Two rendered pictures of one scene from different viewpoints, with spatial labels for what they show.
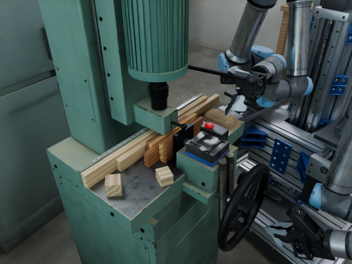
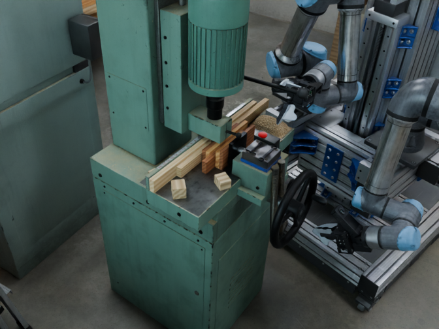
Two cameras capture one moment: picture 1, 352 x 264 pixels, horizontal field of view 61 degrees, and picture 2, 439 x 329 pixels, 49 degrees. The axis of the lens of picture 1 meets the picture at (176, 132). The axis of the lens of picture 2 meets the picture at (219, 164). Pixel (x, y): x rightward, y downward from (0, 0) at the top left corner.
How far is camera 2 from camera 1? 0.68 m
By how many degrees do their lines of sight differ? 6
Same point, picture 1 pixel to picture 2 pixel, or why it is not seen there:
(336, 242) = (371, 235)
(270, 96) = (320, 102)
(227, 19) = not seen: outside the picture
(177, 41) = (237, 62)
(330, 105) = (384, 108)
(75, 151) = (121, 159)
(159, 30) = (223, 54)
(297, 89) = (347, 95)
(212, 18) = not seen: outside the picture
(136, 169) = (195, 175)
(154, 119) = (210, 128)
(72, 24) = (136, 40)
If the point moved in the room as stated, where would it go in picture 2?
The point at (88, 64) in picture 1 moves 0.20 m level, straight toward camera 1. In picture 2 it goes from (148, 76) to (165, 109)
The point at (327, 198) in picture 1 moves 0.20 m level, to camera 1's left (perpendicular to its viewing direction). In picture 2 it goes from (366, 199) to (306, 200)
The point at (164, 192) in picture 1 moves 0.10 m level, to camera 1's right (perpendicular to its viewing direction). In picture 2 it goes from (223, 195) to (255, 194)
